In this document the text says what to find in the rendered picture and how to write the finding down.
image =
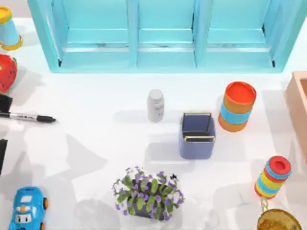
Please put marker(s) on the light blue rack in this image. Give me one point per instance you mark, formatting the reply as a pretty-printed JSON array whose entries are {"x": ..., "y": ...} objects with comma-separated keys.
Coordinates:
[{"x": 165, "y": 36}]

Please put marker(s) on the white pill bottle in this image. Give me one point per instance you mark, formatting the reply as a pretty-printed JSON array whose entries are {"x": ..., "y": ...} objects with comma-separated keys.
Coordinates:
[{"x": 156, "y": 106}]

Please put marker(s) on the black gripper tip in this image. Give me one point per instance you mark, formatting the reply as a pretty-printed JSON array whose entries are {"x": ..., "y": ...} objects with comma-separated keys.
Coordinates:
[{"x": 2, "y": 153}]

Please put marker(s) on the orange and blue can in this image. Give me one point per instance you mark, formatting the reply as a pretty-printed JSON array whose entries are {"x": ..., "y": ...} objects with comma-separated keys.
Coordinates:
[{"x": 237, "y": 107}]

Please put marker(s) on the black block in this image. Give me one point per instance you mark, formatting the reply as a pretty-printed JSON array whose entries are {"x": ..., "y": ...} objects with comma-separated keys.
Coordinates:
[{"x": 4, "y": 103}]

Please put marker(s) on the blue toy car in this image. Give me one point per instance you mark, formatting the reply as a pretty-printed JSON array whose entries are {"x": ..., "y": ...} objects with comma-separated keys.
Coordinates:
[{"x": 28, "y": 208}]

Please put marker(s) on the gold trophy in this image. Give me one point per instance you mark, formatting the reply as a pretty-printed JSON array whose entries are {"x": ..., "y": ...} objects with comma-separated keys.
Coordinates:
[{"x": 278, "y": 219}]

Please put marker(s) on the purple flower plant pot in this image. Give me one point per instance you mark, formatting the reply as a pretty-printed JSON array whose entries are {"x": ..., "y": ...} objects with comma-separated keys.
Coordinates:
[{"x": 147, "y": 194}]

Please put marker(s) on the stack of coloured rings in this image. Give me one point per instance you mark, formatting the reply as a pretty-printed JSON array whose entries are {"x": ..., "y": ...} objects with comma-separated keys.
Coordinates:
[{"x": 273, "y": 177}]

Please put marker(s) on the blue square box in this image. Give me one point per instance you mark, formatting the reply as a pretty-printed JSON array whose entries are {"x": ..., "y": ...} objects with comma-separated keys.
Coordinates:
[{"x": 196, "y": 143}]

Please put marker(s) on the black marker pen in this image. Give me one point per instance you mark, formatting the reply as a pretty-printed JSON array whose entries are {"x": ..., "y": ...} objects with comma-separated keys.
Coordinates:
[{"x": 28, "y": 117}]

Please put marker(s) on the red strawberry toy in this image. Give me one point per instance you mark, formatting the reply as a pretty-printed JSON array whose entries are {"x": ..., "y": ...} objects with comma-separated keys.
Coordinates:
[{"x": 7, "y": 73}]

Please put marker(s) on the blue and yellow cup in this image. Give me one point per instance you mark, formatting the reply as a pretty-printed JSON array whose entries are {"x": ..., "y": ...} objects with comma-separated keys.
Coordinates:
[{"x": 9, "y": 30}]

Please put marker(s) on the salmon shallow box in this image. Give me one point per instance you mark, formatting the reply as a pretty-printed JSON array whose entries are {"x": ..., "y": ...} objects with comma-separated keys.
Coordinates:
[{"x": 298, "y": 95}]

